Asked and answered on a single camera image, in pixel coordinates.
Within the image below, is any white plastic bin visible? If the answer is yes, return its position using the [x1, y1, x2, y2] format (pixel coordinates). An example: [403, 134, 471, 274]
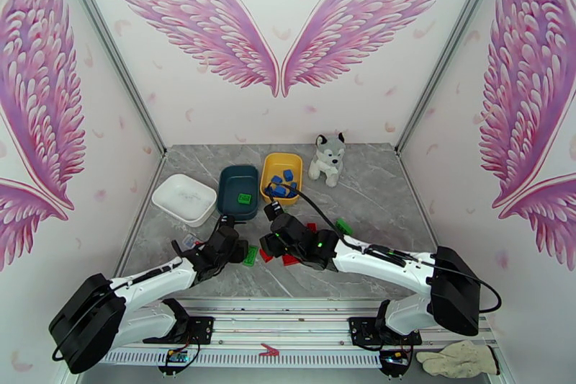
[151, 174, 218, 224]

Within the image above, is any white work glove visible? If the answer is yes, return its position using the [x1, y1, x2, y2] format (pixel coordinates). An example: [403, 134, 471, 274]
[415, 339, 501, 379]

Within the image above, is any grey white husky plush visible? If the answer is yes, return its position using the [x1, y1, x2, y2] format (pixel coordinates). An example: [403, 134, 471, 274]
[307, 132, 346, 188]

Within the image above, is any small circuit board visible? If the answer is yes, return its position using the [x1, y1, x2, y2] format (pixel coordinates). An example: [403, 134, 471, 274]
[379, 349, 413, 377]
[157, 349, 199, 375]

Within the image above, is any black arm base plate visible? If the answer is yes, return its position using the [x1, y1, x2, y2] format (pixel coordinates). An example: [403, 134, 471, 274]
[350, 316, 423, 348]
[179, 316, 215, 345]

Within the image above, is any yellow plastic bin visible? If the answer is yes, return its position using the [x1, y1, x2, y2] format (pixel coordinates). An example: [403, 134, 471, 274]
[260, 152, 303, 207]

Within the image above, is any dark teal plastic bin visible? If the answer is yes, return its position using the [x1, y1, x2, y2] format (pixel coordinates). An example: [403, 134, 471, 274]
[215, 164, 261, 223]

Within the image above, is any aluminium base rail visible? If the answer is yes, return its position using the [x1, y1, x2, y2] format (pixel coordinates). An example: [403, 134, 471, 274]
[67, 297, 500, 372]

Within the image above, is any white perforated strip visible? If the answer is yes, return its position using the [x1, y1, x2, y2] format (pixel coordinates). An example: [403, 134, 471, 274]
[105, 347, 384, 370]

